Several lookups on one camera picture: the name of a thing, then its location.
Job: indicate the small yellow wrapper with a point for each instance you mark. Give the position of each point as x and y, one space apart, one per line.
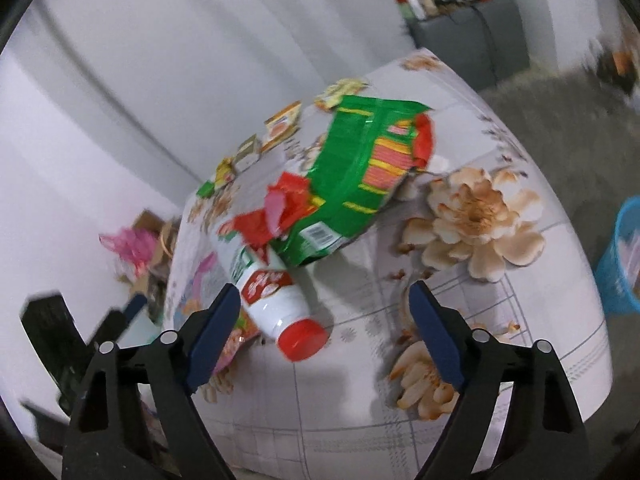
225 170

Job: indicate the yellow green wrapper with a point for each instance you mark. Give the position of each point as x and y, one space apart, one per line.
345 91

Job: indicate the pink snack bag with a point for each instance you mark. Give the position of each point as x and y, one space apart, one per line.
200 272

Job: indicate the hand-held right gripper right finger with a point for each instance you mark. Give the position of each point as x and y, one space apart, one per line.
437 335

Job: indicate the white bottle with red cap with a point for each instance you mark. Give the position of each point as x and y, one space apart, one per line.
280 310

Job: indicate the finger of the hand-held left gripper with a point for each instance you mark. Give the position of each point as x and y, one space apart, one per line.
120 320

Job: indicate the floral tablecloth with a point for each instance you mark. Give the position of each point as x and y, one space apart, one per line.
500 310

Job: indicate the cardboard box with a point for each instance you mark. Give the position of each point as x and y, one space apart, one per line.
150 225

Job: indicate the small white bottle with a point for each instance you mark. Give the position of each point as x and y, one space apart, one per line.
414 6

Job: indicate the green snack bag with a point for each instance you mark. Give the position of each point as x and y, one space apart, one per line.
350 175

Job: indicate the small orange wrapper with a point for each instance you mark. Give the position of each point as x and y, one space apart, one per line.
282 125

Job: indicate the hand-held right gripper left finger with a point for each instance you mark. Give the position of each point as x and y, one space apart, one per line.
215 335

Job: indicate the small green wrapper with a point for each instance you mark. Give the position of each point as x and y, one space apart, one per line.
205 189

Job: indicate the red wrapper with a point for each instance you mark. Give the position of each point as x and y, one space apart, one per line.
295 190

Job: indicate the grey curtain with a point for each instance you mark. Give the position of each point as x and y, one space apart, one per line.
200 35

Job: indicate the blue plastic wastebasket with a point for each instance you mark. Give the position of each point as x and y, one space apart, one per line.
615 280

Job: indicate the small white brown wrapper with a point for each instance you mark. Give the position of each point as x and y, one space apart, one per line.
248 152

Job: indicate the wooden roll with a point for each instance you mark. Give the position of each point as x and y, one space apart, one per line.
426 0

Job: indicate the grey cabinet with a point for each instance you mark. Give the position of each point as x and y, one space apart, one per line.
460 45

